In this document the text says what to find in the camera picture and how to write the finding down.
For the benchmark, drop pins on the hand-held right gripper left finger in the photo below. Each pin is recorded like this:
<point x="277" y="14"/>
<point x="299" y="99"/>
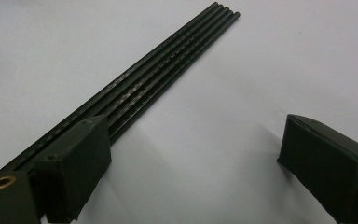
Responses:
<point x="74" y="168"/>

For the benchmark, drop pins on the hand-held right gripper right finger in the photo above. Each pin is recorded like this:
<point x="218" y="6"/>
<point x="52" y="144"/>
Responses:
<point x="326" y="168"/>

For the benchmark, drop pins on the black bar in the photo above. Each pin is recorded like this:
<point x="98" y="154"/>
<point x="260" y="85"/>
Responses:
<point x="155" y="81"/>

